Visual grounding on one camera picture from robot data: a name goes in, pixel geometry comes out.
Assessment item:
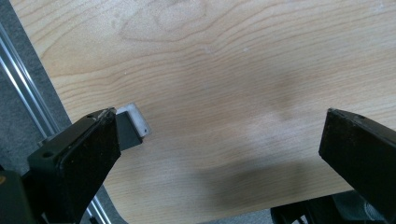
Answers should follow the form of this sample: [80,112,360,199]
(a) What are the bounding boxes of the aluminium frame rail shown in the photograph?
[0,22,112,224]

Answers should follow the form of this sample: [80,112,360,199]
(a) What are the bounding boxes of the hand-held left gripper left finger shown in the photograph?
[27,107,122,224]

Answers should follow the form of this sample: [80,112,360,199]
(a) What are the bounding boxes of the dark stand base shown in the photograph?
[270,189,389,224]

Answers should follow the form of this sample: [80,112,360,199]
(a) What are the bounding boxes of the white and black table bracket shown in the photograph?
[115,102,153,152]

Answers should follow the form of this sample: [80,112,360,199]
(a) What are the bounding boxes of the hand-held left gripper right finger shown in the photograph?
[318,107,396,221]

